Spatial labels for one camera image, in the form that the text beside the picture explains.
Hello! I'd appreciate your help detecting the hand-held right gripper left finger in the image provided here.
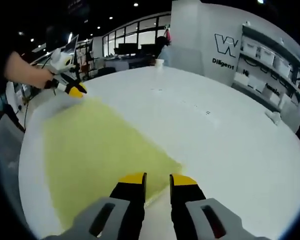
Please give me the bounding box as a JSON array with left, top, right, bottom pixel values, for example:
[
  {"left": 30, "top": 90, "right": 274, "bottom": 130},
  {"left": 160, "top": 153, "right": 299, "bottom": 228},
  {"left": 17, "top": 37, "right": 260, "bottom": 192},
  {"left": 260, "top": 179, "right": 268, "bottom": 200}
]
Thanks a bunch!
[{"left": 71, "top": 171, "right": 149, "bottom": 240}]

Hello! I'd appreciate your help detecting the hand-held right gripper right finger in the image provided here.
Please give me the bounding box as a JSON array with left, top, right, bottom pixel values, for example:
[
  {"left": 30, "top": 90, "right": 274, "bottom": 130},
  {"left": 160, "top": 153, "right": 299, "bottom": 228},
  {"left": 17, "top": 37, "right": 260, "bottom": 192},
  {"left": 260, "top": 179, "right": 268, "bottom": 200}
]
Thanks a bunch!
[{"left": 168, "top": 173, "right": 245, "bottom": 240}]

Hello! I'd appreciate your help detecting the yellow blue grey garment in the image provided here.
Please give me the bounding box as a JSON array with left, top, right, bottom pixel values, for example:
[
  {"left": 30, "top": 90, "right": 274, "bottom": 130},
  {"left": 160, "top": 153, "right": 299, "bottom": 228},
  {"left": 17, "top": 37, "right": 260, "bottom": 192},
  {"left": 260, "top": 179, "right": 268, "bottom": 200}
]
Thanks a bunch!
[{"left": 41, "top": 96, "right": 187, "bottom": 232}]

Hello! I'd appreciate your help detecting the person's left hand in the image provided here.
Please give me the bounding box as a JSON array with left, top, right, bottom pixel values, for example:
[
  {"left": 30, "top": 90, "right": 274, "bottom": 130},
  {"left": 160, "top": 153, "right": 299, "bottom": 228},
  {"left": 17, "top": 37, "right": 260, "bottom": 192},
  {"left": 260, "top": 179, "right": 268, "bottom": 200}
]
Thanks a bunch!
[{"left": 27, "top": 68, "right": 56, "bottom": 90}]

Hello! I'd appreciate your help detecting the black monitor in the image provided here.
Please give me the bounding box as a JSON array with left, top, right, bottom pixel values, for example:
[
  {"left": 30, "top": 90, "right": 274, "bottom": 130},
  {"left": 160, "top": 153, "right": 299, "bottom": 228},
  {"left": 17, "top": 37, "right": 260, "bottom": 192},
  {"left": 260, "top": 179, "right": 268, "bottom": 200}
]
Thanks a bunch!
[
  {"left": 140, "top": 43, "right": 159, "bottom": 55},
  {"left": 118, "top": 42, "right": 139, "bottom": 55}
]

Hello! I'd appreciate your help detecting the white mesh basket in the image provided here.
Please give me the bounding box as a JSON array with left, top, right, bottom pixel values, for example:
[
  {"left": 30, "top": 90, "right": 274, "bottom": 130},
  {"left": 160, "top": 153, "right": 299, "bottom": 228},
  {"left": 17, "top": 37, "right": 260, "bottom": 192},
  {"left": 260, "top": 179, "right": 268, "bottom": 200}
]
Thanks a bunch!
[{"left": 0, "top": 109, "right": 28, "bottom": 191}]

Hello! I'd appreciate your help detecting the grey partition panel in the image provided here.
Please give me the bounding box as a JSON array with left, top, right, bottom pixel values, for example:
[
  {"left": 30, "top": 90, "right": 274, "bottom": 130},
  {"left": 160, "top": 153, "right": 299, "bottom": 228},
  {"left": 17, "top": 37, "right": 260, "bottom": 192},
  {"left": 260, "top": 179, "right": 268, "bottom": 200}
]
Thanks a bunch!
[{"left": 166, "top": 47, "right": 205, "bottom": 76}]

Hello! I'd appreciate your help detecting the crumpled white plastic wrap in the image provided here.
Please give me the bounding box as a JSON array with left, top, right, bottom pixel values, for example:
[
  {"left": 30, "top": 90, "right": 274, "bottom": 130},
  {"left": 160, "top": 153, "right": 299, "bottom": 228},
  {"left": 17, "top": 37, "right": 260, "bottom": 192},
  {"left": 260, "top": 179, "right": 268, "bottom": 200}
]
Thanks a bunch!
[{"left": 264, "top": 110, "right": 283, "bottom": 126}]

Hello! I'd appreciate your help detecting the grey metal storage shelf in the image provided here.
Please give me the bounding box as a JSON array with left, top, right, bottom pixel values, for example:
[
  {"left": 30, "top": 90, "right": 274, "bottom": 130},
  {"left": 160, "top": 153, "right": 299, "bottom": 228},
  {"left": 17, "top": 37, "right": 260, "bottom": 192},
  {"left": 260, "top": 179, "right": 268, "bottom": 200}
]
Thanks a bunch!
[{"left": 233, "top": 22, "right": 300, "bottom": 119}]

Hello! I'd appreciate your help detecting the row of white storage bins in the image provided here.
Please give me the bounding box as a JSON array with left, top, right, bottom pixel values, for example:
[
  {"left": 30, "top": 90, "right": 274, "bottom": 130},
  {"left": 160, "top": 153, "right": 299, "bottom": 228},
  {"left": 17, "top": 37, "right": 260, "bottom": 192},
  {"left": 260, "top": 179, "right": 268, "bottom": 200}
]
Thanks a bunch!
[{"left": 234, "top": 41, "right": 294, "bottom": 106}]

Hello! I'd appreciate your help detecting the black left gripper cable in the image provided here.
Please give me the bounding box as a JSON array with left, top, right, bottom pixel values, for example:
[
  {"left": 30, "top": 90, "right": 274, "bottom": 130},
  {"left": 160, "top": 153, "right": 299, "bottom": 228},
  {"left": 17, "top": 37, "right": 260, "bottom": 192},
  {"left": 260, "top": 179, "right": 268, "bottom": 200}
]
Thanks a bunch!
[{"left": 19, "top": 87, "right": 57, "bottom": 131}]

